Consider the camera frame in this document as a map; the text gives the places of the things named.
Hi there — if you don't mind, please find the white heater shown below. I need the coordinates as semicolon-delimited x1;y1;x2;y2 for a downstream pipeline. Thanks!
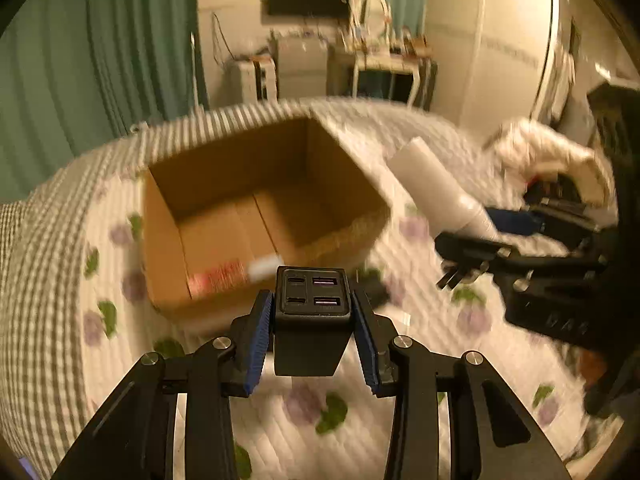
227;57;277;104

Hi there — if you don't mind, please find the grey checked bedsheet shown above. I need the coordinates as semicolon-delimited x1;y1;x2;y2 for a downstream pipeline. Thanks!
0;97;451;480

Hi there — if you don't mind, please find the white dressing table with mirror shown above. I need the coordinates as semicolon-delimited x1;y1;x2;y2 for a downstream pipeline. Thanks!
345;0;437;107

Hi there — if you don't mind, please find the black multi-port charger block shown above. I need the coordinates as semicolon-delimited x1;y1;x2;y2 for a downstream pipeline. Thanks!
272;266;354;377

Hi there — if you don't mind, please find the brown cardboard box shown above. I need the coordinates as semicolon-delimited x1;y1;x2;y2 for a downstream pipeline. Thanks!
142;116;392;327

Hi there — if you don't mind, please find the wide green curtain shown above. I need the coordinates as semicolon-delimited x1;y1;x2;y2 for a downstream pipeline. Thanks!
0;0;210;203

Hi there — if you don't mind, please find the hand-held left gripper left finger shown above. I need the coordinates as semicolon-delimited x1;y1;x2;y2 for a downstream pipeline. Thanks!
52;290;275;480

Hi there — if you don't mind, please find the red and white tube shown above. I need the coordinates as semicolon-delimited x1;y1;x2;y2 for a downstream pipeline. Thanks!
189;255;282;297

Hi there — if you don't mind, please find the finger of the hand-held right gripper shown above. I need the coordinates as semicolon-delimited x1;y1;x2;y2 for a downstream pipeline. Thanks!
434;232;608;293
486;199;607;242

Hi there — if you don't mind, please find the floral quilted blanket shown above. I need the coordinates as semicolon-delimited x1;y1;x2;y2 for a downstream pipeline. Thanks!
75;105;626;480

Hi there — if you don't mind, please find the white wardrobe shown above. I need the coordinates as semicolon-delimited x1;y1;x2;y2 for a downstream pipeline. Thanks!
425;0;572;128

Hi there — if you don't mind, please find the white cabinet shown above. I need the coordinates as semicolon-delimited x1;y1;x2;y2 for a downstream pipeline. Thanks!
276;35;329;99

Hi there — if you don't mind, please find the stack of white paper cups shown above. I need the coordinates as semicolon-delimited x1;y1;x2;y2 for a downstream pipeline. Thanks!
388;137;502;242

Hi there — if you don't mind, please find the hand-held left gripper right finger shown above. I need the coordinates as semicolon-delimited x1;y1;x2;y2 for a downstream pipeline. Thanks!
351;287;572;480

